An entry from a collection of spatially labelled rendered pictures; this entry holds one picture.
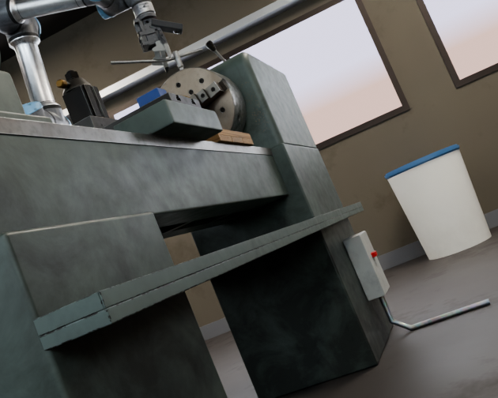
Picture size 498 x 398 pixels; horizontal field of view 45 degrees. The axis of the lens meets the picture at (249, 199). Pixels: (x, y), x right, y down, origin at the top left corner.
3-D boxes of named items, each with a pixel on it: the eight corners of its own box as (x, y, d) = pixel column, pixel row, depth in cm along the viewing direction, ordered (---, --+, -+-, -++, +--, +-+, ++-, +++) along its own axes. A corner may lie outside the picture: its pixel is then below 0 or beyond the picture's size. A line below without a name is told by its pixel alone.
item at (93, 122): (109, 151, 175) (103, 135, 175) (137, 137, 172) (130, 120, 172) (66, 148, 156) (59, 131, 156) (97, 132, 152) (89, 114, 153)
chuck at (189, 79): (182, 169, 225) (153, 92, 227) (255, 136, 215) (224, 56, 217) (171, 169, 216) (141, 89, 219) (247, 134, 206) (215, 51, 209)
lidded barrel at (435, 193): (494, 229, 449) (456, 145, 456) (503, 236, 395) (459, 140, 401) (422, 257, 465) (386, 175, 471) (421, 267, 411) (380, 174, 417)
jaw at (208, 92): (198, 101, 215) (223, 80, 211) (206, 112, 214) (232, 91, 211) (186, 98, 204) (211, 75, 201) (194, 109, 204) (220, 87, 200)
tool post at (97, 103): (91, 131, 167) (77, 99, 167) (112, 119, 164) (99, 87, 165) (74, 129, 159) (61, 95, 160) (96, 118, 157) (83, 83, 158)
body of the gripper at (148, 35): (144, 54, 220) (133, 25, 221) (166, 48, 222) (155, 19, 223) (145, 46, 212) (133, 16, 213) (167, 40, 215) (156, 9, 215)
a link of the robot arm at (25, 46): (30, 146, 219) (-12, 9, 223) (51, 150, 233) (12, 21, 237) (59, 135, 217) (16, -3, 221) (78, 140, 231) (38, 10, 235)
